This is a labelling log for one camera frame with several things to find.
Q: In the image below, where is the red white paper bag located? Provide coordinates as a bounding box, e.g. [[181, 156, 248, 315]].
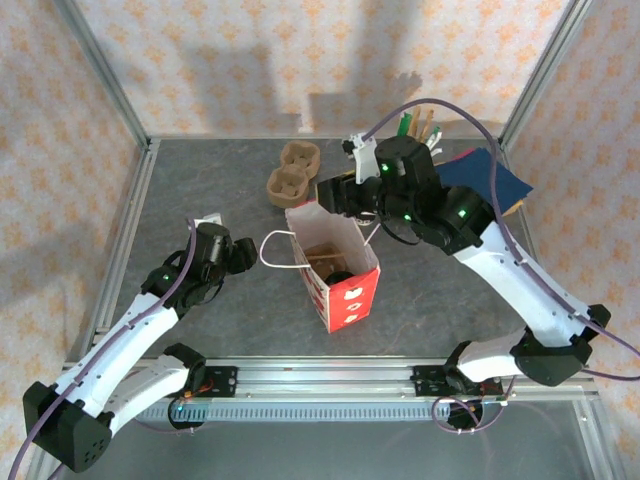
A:
[[259, 199, 382, 334]]

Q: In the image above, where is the brown cardboard cup carrier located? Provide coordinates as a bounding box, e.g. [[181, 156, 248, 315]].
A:
[[266, 141, 321, 207]]

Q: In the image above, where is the stack of coloured napkins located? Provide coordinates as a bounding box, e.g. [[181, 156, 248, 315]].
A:
[[434, 147, 534, 217]]

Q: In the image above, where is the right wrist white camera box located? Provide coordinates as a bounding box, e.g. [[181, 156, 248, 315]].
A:
[[342, 132, 379, 182]]

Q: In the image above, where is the aluminium table side rail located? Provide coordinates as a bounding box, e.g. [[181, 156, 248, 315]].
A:
[[499, 144, 569, 359], [79, 142, 162, 361]]

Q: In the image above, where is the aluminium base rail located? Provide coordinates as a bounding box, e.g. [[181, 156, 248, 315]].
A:
[[53, 357, 600, 401]]

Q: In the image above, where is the grey slotted cable duct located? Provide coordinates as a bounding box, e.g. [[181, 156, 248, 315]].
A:
[[69, 402, 584, 424]]

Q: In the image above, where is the aluminium frame post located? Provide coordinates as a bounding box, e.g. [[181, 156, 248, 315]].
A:
[[53, 0, 154, 151], [498, 0, 596, 151]]

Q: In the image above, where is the aluminium frame leg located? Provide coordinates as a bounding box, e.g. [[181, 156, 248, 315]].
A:
[[574, 399, 619, 480]]

